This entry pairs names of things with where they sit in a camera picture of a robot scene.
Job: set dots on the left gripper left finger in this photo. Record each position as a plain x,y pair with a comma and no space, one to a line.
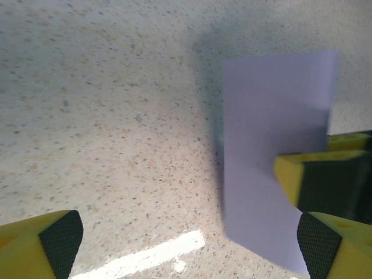
26,250

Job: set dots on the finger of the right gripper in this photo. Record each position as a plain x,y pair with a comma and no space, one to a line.
351,143
328,183

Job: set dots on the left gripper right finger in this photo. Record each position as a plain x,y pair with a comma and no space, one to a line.
343,250

